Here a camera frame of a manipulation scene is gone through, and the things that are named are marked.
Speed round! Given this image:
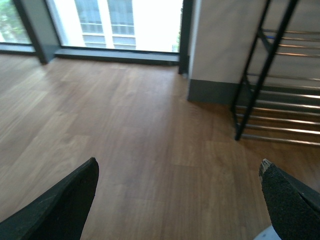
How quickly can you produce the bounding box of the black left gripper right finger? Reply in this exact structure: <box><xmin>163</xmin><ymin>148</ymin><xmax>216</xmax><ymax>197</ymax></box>
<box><xmin>259</xmin><ymin>158</ymin><xmax>320</xmax><ymax>240</ymax></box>

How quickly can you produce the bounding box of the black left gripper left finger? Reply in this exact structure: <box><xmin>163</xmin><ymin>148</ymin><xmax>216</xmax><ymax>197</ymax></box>
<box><xmin>0</xmin><ymin>157</ymin><xmax>99</xmax><ymax>240</ymax></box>

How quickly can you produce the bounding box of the black metal shoe rack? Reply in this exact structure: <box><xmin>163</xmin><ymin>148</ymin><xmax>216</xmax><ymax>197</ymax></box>
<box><xmin>230</xmin><ymin>0</ymin><xmax>320</xmax><ymax>147</ymax></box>

